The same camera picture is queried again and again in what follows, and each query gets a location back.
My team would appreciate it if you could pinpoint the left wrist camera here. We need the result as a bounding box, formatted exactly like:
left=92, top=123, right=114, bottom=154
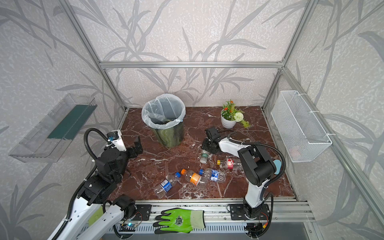
left=106, top=130, right=127, bottom=152

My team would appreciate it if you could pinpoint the green wood-pattern trash bin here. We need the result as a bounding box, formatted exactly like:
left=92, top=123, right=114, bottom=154
left=152, top=122, right=185, bottom=149

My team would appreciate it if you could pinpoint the clear acrylic wall shelf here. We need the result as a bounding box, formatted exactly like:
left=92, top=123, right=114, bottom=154
left=9, top=94, right=97, bottom=163

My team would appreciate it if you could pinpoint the light blue small shovel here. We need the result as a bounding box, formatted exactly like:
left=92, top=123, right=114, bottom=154
left=273, top=160, right=284, bottom=178

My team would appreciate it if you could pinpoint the left circuit board with wires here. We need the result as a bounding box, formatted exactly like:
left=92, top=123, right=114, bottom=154
left=117, top=212, right=143, bottom=233

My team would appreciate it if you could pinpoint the clear plastic bin liner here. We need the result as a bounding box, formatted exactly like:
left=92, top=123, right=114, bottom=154
left=142, top=94, right=186, bottom=130

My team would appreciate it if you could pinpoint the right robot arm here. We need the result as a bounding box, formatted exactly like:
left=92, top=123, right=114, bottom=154
left=202, top=128, right=286, bottom=220

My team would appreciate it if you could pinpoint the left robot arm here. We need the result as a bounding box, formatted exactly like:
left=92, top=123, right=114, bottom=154
left=49, top=128, right=143, bottom=240

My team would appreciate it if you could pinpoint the green cap clear bottle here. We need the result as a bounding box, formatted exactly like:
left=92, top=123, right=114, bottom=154
left=199, top=150, right=212, bottom=164

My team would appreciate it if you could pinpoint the white wire mesh basket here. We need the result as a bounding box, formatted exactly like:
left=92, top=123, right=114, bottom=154
left=271, top=91, right=333, bottom=163

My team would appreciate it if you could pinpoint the green and black work glove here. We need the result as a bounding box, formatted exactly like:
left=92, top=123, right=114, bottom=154
left=153, top=208, right=206, bottom=235

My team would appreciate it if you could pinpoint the orange cap orange label bottle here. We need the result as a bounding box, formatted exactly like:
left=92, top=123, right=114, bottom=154
left=181, top=169, right=208, bottom=187

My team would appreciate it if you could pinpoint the blue cap blue label bottle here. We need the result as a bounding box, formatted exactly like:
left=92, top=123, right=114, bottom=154
left=199, top=168, right=227, bottom=183

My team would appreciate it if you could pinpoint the yellow cap red label bottle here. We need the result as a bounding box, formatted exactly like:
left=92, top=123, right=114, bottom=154
left=217, top=158, right=243, bottom=171

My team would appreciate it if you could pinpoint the blue cap pepsi bottle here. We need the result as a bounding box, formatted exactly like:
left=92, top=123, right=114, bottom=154
left=154, top=172, right=181, bottom=199

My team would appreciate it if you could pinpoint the right circuit board with wires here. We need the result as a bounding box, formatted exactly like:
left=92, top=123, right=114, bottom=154
left=244, top=222, right=270, bottom=239

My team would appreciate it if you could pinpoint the circuit board with wires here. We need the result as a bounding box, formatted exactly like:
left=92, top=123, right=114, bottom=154
left=244, top=222, right=270, bottom=239
left=117, top=212, right=143, bottom=233

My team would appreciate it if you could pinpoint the white pot with artificial flowers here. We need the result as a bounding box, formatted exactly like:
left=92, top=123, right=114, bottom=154
left=221, top=100, right=251, bottom=129

